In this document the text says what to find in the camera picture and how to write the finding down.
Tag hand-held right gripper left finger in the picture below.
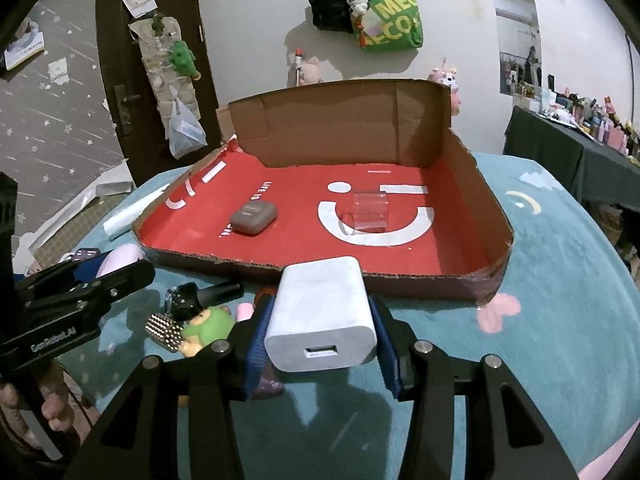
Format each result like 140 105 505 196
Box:
64 294 281 480

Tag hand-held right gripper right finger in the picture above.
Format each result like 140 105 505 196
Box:
367 295 608 480

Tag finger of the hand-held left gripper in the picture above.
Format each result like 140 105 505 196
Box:
15 258 108 309
30 259 157 333

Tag pink oval case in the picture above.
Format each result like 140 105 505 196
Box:
95 244 146 278

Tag black nail polish bottle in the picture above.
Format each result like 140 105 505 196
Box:
164 281 245 322

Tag white charger adapter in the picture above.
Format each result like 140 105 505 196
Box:
264 256 378 373

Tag cardboard box with red inside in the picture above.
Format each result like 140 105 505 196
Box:
131 79 516 306

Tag person's left hand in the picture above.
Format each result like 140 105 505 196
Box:
0 360 103 466

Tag green plush toy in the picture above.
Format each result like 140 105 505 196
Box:
177 305 238 358

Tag white plastic bag roll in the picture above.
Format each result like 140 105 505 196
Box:
102 197 166 241

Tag silver wrapping sheet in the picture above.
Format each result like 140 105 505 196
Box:
10 157 136 271

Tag brown earbuds case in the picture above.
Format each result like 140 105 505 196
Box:
229 201 279 236

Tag clear acrylic box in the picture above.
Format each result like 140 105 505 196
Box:
341 191 391 233

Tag clear plastic bag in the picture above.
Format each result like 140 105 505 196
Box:
166 97 207 160

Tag beige hanging organizer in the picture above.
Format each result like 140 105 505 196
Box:
129 15 202 141

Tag green frog toy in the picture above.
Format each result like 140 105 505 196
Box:
170 40 203 82

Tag dark brown door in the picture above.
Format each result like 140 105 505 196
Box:
95 0 223 186

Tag white book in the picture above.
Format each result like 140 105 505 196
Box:
4 17 47 71

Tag dark cloth-covered table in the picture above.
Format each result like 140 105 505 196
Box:
504 102 640 211

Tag pink plush toy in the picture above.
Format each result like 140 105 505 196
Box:
300 55 326 86

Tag pink cow plush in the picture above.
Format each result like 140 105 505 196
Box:
427 65 463 117

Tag row of cosmetics bottles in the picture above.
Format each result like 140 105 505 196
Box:
505 75 640 166

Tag hanging dark clothes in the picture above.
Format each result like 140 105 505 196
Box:
522 45 543 87

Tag green tote bag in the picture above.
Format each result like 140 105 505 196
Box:
357 0 425 52

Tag door handle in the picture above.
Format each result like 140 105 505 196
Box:
114 85 142 136

